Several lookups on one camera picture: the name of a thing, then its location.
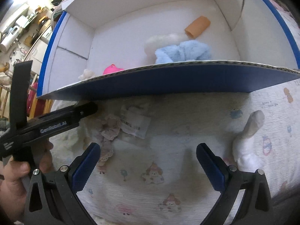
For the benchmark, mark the pink bag on floor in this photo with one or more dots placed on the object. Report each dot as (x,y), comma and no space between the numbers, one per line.
(34,107)

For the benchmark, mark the cream fluffy toy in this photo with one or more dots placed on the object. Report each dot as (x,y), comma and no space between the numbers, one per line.
(162,40)

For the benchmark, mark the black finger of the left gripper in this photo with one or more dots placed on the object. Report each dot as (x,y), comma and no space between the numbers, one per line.
(65,116)

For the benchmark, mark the packaged lace item with label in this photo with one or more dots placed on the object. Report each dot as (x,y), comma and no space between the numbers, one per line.
(108,129)

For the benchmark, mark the white water heater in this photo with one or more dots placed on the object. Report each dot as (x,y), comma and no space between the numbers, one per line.
(10,38)

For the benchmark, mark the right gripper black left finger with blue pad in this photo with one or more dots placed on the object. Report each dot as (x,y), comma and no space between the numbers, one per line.
(73,180)

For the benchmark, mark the light blue fluffy scrunchie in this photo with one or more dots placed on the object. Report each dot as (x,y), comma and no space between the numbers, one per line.
(186,51)

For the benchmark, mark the orange soft tube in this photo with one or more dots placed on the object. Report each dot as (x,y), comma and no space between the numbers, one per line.
(197,27)

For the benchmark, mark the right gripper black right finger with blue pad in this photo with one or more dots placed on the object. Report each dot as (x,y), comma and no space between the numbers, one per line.
(223,180)

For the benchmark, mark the person's left hand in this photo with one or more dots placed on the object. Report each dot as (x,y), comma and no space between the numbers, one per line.
(13,192)

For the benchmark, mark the small white fluffy item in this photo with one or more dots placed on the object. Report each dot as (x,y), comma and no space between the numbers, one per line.
(87,74)

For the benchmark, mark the white box blue edges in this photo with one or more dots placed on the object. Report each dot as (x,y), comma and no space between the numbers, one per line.
(101,49)

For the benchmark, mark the pink rubber duck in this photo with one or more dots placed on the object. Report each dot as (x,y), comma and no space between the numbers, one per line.
(112,69)

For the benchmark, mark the white socks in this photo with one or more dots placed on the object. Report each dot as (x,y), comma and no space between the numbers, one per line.
(243,147)

